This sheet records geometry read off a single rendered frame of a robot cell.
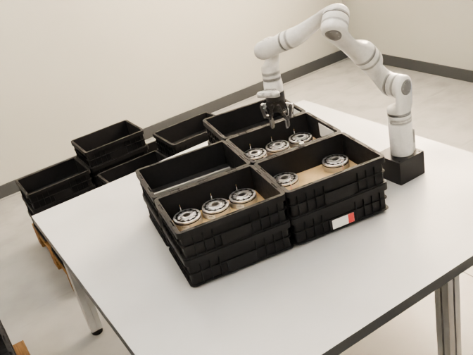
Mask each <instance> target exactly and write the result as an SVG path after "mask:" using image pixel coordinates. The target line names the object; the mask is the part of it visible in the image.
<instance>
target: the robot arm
mask: <svg viewBox="0 0 473 355"><path fill-rule="evenodd" d="M349 18H350V11H349V9H348V7H346V6H345V5H343V4H331V5H328V6H327V7H325V8H323V9H322V10H321V11H319V12H317V13H316V14H314V15H312V16H311V17H309V18H308V19H307V20H304V21H303V22H302V23H300V24H298V25H296V26H294V27H292V28H289V29H288V30H285V31H283V32H280V33H279V34H277V35H275V36H274V37H266V38H264V39H263V40H261V41H260V42H258V43H257V44H256V45H255V47H254V54H255V56H256V57H257V58H259V59H260V60H265V62H264V64H263V65H262V67H261V72H262V76H263V87H264V90H263V91H260V92H258V93H257V97H258V98H265V99H266V103H262V104H261V105H260V110H261V112H262V114H263V117H264V119H268V120H269V122H270V127H272V129H274V127H275V122H274V118H273V115H274V113H281V115H282V116H283V117H284V119H285V120H284V122H285V126H286V128H289V126H290V121H289V119H290V118H291V117H292V116H293V115H294V103H293V102H291V103H289V102H286V100H285V95H284V87H283V82H282V78H281V74H280V69H279V62H280V53H282V52H283V51H288V50H290V49H293V48H296V47H298V46H300V45H301V44H302V43H304V42H305V41H306V40H307V39H308V38H309V37H310V36H312V35H313V34H314V33H315V32H316V31H318V30H319V29H321V33H322V35H323V36H324V37H325V38H326V39H327V40H328V41H330V42H331V43H332V44H333V45H335V46H336V47H338V48H339V49H340V50H342V52H344V53H345V55H347V56H348V57H349V58H350V59H351V60H352V61H353V62H354V64H356V65H357V67H359V68H360V69H361V70H362V71H363V72H364V73H365V74H366V75H367V76H368V77H369V78H370V79H371V80H372V81H373V82H374V83H375V85H376V86H377V87H378V89H379V90H380V92H381V93H382V94H384V95H386V96H390V97H394V98H396V102H395V103H392V104H390V105H389V106H388V107H387V109H386V112H387V120H388V129H389V144H390V151H391V155H392V156H395V157H406V156H410V155H412V154H413V153H414V150H416V146H415V129H414V128H412V114H411V107H412V80H411V79H410V76H408V75H405V74H400V73H393V72H391V71H389V70H387V69H386V68H385V67H384V66H383V56H382V54H381V52H380V51H379V50H378V48H377V47H376V46H375V45H373V43H371V42H370V41H367V40H364V39H355V38H354V37H353V36H352V35H351V34H350V32H349V31H348V24H349ZM285 106H287V107H288V109H289V114H288V113H287V110H286V108H285ZM266 107H268V108H269V110H270V112H269V115H268V112H267V109H266Z"/></svg>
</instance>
